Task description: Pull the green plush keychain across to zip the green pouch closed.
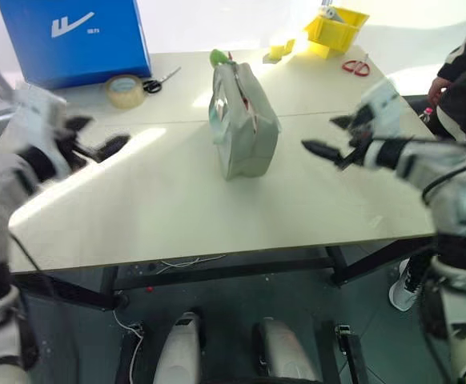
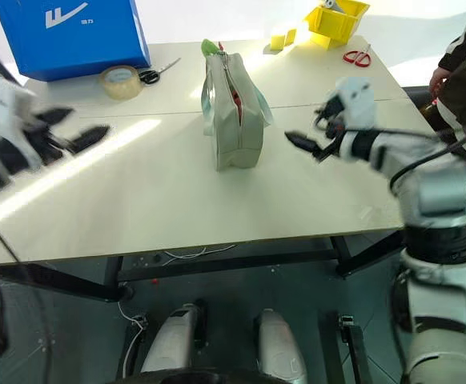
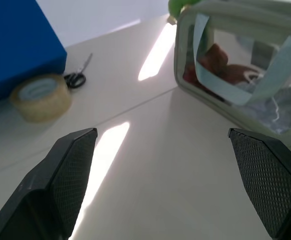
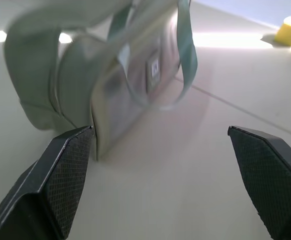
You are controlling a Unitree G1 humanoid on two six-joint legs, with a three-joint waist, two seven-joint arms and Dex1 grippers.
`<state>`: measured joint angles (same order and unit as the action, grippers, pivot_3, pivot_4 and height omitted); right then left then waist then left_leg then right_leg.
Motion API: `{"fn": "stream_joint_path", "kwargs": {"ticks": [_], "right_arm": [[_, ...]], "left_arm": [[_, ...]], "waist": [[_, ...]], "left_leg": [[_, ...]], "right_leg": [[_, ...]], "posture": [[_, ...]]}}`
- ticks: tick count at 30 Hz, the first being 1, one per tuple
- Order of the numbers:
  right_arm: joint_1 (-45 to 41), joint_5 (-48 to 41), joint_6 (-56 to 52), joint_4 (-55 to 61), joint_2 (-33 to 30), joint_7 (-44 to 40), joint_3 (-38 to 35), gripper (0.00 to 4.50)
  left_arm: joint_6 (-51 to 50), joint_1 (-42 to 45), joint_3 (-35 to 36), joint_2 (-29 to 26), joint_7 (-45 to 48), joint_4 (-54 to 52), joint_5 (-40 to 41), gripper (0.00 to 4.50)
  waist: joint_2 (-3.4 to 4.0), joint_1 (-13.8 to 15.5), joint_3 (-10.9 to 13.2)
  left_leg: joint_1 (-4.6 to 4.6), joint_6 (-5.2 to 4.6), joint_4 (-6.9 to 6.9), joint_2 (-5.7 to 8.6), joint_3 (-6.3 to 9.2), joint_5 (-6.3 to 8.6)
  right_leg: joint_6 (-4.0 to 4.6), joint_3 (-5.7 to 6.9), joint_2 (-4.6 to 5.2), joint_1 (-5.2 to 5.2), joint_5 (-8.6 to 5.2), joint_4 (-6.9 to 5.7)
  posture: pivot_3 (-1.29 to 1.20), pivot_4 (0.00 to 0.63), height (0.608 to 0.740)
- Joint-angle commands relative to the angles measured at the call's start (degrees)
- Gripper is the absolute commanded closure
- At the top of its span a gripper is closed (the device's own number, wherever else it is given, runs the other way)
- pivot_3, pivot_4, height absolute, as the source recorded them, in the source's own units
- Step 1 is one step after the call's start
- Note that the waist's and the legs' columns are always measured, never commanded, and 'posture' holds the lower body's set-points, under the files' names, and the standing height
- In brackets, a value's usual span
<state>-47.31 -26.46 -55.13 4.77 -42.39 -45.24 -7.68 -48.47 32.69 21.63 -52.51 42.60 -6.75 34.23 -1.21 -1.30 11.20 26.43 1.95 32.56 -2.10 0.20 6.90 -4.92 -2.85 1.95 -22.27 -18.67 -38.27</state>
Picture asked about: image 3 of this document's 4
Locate black handled scissors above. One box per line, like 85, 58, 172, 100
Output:
63, 52, 94, 89

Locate transparent pouch with handle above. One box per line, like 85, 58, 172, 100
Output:
174, 0, 291, 150

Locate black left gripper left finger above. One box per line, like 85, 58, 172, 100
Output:
0, 127, 98, 240

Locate clear packing tape roll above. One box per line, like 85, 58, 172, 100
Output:
9, 73, 73, 124

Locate blue box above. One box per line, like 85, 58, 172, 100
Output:
0, 0, 68, 108

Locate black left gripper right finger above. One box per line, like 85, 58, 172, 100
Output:
227, 127, 291, 240

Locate green plush toy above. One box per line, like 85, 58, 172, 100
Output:
167, 0, 201, 25

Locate brown plush toy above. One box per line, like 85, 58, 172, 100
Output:
182, 43, 264, 87

